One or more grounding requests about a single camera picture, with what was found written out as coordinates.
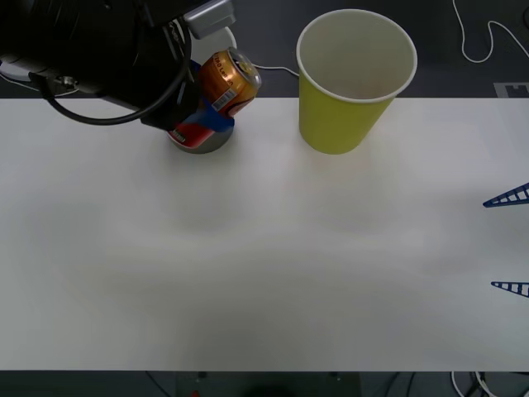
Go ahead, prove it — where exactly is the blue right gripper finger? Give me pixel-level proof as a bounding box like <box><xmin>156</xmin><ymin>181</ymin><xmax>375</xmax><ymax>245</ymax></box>
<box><xmin>482</xmin><ymin>182</ymin><xmax>529</xmax><ymax>208</ymax></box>
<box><xmin>490</xmin><ymin>280</ymin><xmax>529</xmax><ymax>299</ymax></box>

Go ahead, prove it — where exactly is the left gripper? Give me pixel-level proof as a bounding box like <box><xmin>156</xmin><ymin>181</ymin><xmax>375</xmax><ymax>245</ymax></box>
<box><xmin>140</xmin><ymin>60</ymin><xmax>236</xmax><ymax>133</ymax></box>

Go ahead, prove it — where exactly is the orange and red drink can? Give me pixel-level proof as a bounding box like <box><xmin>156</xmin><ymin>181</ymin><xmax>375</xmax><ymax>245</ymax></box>
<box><xmin>167</xmin><ymin>45</ymin><xmax>263</xmax><ymax>148</ymax></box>

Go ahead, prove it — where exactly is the grey and white floor marker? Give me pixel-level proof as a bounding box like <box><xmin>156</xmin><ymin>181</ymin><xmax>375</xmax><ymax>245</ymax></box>
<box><xmin>493</xmin><ymin>82</ymin><xmax>529</xmax><ymax>99</ymax></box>

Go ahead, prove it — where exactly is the yellow-green plastic waste bin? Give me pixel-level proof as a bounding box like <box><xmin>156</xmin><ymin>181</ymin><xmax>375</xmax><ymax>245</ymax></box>
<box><xmin>295</xmin><ymin>8</ymin><xmax>418</xmax><ymax>156</ymax></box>

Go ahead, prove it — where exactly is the white round floor plate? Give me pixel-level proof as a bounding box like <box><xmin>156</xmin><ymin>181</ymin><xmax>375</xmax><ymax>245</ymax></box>
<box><xmin>0</xmin><ymin>60</ymin><xmax>32</xmax><ymax>82</ymax></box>

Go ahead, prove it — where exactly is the white power strip cable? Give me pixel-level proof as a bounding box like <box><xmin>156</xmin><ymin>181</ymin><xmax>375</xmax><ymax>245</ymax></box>
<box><xmin>252</xmin><ymin>65</ymin><xmax>301</xmax><ymax>78</ymax></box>

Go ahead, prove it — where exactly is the white cable bundle under table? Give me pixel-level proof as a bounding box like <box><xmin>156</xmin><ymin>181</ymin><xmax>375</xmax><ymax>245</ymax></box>
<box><xmin>449</xmin><ymin>371</ymin><xmax>499</xmax><ymax>397</ymax></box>

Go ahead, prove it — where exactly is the long white wavy cable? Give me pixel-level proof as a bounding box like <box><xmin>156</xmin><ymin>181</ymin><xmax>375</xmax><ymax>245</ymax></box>
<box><xmin>451</xmin><ymin>0</ymin><xmax>529</xmax><ymax>65</ymax></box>

